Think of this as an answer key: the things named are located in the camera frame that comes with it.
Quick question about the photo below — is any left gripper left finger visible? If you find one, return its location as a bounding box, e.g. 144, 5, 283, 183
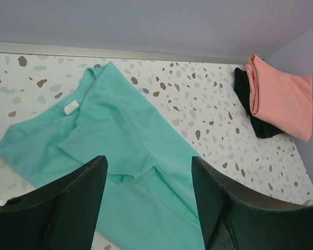
0, 156, 107, 249

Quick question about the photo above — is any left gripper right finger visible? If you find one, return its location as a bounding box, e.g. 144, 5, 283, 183
191, 156, 313, 249

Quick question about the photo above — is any teal t-shirt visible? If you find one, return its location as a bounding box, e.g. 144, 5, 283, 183
0, 63, 204, 249

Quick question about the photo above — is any folded black t-shirt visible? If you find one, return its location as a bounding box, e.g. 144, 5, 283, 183
234, 68, 284, 139

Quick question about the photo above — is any folded salmon pink t-shirt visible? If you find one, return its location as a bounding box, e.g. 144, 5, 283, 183
245, 54, 313, 142

